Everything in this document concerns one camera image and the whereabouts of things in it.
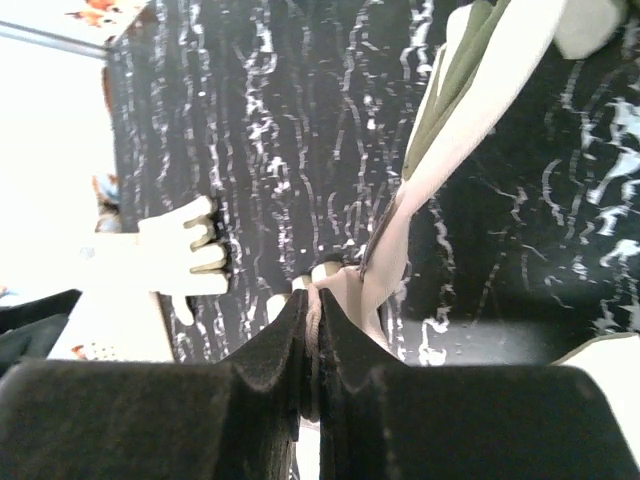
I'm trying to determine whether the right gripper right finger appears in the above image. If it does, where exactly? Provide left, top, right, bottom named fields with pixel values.
left=319, top=289, right=639, bottom=479

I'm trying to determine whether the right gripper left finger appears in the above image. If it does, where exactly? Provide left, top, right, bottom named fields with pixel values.
left=1, top=292, right=308, bottom=479

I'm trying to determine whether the white grey work glove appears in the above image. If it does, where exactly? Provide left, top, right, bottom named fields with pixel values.
left=302, top=1, right=628, bottom=426

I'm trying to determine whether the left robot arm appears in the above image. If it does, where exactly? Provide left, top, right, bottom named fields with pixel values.
left=1, top=290, right=81, bottom=375

